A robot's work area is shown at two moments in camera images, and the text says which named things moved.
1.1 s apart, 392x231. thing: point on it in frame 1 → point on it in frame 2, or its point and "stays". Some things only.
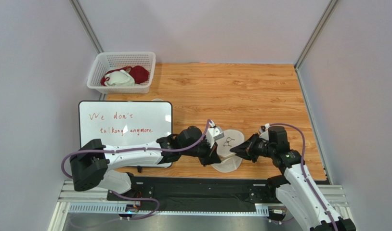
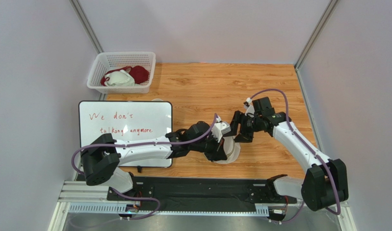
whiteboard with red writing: (119, 122) stays
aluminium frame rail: (72, 201) stays
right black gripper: (251, 149) → (246, 125)
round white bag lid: (232, 138) stays
